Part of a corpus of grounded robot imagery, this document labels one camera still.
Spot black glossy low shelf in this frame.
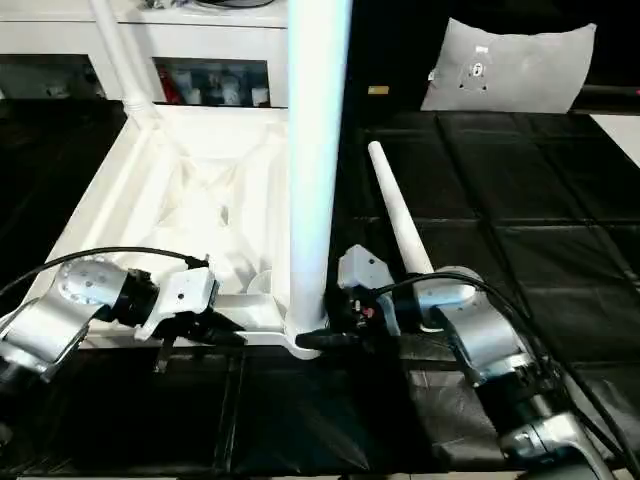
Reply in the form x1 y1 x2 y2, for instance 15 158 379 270
582 84 640 101

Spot black work mat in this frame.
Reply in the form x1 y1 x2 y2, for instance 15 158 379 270
0 97 640 476

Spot white glass-door cabinet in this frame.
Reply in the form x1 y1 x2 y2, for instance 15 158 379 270
0 0 292 109

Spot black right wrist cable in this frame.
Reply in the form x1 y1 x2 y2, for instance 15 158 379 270
359 272 640 480

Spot red box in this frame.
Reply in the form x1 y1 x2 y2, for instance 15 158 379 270
159 69 181 104

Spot white plastic table top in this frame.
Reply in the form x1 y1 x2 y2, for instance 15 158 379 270
29 103 342 361

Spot dark round device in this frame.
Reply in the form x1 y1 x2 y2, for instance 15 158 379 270
192 0 276 9

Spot white flat board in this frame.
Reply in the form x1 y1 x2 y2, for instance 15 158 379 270
589 113 640 169

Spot grey printed cushion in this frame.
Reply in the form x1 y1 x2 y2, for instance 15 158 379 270
419 17 599 114

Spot white plastic table leg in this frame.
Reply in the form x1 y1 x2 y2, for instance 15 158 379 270
88 0 163 127
283 0 354 351
367 141 435 276

